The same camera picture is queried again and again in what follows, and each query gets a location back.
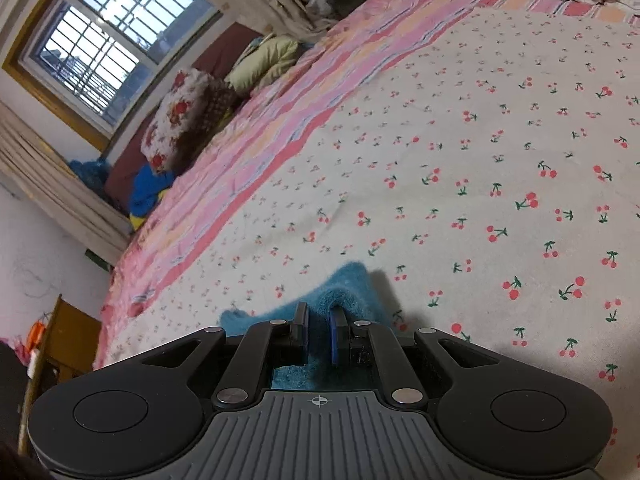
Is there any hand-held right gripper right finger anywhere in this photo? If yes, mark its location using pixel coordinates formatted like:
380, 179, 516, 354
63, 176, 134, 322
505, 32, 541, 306
327, 306, 502, 409

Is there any orange object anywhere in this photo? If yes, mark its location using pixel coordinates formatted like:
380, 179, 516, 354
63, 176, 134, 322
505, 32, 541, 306
27, 312, 52, 357

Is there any yellow-green pillow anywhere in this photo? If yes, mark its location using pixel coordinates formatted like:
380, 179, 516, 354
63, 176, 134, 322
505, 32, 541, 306
225, 34, 301, 95

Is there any blue patterned cloth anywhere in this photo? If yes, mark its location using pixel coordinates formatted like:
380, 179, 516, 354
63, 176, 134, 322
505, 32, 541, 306
69, 157, 112, 202

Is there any blue and yellow cloth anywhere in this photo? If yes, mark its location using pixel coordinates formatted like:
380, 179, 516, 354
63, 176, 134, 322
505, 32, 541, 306
127, 162, 177, 232

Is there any red floral pillow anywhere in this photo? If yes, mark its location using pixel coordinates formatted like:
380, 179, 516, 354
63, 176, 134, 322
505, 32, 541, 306
140, 69, 240, 175

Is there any cherry print bed sheet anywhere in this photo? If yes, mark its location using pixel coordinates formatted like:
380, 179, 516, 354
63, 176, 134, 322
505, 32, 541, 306
92, 0, 640, 461

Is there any teal knitted sweater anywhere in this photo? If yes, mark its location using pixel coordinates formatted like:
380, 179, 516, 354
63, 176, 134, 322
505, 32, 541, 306
219, 260, 401, 392

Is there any barred window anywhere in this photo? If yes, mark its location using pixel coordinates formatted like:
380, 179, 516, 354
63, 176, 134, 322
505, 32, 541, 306
2, 0, 222, 152

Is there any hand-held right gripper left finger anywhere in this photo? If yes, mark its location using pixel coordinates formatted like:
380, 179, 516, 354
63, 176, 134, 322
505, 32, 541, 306
140, 301, 310, 409

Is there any wooden cabinet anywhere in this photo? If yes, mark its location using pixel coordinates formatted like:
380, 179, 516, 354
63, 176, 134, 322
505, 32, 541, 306
19, 294, 103, 456

